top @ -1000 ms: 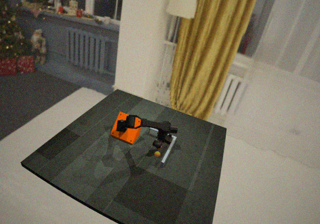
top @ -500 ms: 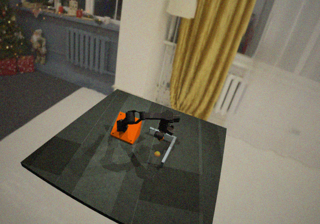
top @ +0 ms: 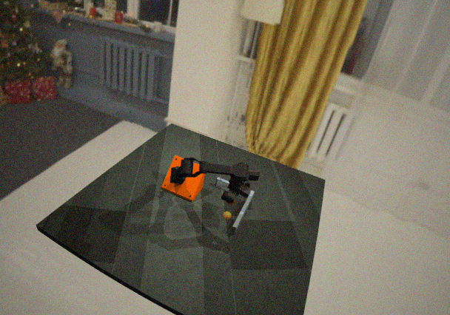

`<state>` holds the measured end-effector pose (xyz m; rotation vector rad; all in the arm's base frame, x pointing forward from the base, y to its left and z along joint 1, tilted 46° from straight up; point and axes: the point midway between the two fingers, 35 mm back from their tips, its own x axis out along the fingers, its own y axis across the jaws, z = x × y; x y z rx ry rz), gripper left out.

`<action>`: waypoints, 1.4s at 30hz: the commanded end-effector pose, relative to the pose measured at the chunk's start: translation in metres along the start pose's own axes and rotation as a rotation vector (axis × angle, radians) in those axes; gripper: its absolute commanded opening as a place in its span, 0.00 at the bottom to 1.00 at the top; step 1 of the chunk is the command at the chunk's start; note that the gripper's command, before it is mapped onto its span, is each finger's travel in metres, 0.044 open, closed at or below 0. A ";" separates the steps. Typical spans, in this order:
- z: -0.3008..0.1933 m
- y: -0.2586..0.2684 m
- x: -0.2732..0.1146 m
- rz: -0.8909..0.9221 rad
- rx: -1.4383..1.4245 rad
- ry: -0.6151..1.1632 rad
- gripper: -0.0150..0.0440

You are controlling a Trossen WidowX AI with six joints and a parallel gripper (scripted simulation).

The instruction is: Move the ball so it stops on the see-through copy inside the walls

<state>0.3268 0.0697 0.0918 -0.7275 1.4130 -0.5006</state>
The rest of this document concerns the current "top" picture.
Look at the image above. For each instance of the low clear corner walls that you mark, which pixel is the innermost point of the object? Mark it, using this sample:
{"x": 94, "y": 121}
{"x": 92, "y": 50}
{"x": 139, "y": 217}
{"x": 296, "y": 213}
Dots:
{"x": 222, "y": 185}

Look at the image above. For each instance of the translucent yellow ball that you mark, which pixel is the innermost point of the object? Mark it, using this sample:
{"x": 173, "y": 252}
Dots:
{"x": 227, "y": 215}

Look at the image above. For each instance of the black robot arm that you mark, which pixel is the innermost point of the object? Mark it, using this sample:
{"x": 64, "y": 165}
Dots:
{"x": 238, "y": 172}

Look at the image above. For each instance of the light grey l-shaped wall trim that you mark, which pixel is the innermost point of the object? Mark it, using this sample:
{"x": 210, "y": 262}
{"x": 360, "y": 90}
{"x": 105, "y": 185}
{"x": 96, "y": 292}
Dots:
{"x": 243, "y": 209}

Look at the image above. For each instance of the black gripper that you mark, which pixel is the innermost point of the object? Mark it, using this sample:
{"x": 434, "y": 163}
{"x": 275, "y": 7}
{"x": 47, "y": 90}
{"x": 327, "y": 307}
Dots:
{"x": 233, "y": 188}

